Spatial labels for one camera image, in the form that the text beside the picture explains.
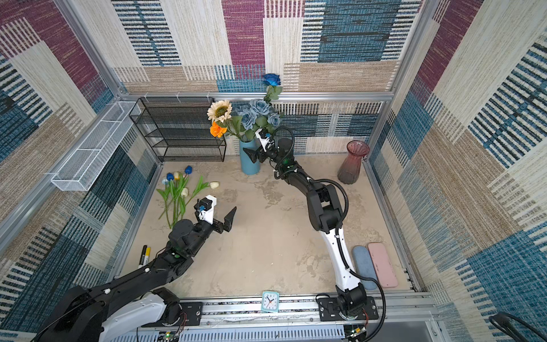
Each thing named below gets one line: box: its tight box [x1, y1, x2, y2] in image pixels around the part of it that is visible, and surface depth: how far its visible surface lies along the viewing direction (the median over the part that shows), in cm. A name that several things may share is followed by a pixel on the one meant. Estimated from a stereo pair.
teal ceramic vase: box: [239, 138, 261, 176], surface depth 113 cm
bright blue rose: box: [263, 73, 283, 103], surface depth 89 cm
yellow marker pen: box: [143, 246, 152, 266], surface depth 88 cm
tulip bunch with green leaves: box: [155, 165, 220, 229], surface depth 107 cm
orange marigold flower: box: [209, 121, 228, 138], surface depth 88 cm
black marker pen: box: [138, 245, 148, 266], surface depth 87 cm
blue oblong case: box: [351, 245, 378, 290], surface depth 83 cm
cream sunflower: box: [206, 99, 233, 123], surface depth 80 cm
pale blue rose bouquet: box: [226, 99, 282, 143], surface depth 87 cm
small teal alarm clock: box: [260, 291, 280, 313], surface depth 76 cm
